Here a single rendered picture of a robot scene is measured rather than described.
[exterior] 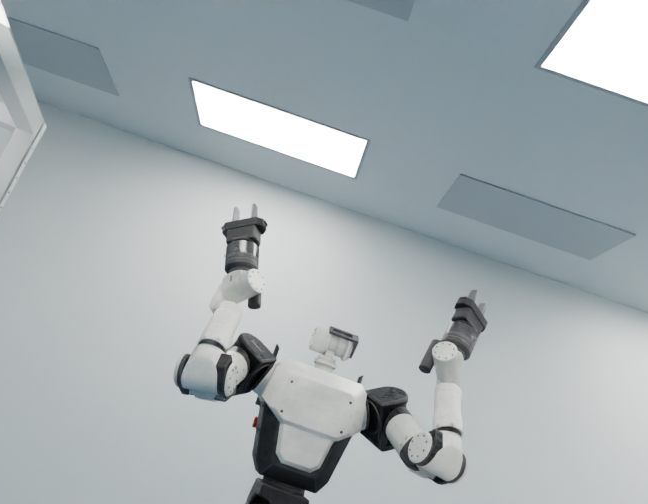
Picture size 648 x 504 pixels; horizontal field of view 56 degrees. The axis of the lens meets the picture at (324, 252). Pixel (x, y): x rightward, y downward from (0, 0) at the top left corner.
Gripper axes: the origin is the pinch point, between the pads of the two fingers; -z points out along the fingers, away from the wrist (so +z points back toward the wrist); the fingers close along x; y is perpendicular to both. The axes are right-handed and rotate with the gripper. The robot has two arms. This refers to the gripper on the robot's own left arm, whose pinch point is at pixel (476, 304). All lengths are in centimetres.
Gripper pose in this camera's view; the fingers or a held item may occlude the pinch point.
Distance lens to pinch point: 180.9
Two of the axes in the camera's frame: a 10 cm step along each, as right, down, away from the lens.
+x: -5.5, -7.4, -3.8
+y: -6.8, 1.4, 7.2
